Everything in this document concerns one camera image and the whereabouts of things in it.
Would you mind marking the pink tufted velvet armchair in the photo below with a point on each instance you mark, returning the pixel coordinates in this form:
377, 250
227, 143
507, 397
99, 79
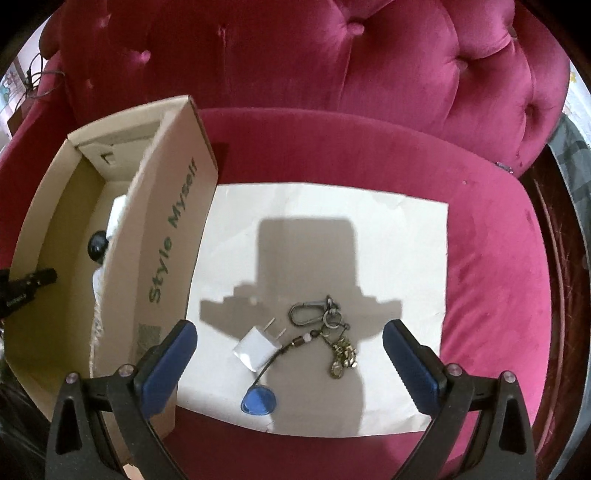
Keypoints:
369, 69

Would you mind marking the black dome-topped cylinder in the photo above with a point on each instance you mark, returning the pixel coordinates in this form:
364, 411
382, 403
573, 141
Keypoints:
98, 247

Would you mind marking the pastel cartoon printed sheet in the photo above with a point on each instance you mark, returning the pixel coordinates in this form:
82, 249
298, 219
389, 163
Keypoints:
9, 92

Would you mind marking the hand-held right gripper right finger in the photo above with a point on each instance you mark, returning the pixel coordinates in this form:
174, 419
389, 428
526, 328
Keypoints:
411, 364

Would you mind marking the cardboard box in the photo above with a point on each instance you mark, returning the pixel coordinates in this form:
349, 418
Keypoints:
161, 184

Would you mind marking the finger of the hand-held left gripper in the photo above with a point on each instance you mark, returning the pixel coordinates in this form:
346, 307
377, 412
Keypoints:
27, 286

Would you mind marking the white charger plug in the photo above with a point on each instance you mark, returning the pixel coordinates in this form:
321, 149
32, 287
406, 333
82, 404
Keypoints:
256, 348

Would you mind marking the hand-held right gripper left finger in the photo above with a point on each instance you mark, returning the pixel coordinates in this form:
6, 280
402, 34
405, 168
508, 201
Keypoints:
171, 364

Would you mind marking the grey cloth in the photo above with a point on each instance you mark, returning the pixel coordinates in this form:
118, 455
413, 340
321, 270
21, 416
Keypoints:
572, 157

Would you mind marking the white paper sheet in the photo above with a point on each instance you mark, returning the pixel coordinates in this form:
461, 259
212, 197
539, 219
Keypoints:
323, 207

